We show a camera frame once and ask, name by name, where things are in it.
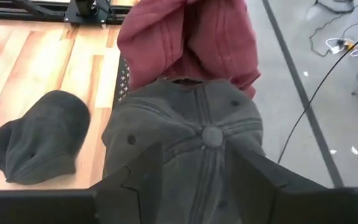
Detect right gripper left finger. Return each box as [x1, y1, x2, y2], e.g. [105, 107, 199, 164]
[0, 142, 164, 224]

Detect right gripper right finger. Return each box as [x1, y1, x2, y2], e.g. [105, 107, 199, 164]
[228, 147, 358, 224]

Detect black perforated metal stand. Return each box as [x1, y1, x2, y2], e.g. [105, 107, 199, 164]
[112, 54, 133, 105]

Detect long black floor cable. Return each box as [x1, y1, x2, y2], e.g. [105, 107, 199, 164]
[277, 21, 358, 165]

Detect white cable bundle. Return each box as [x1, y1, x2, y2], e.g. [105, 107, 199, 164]
[324, 37, 358, 68]

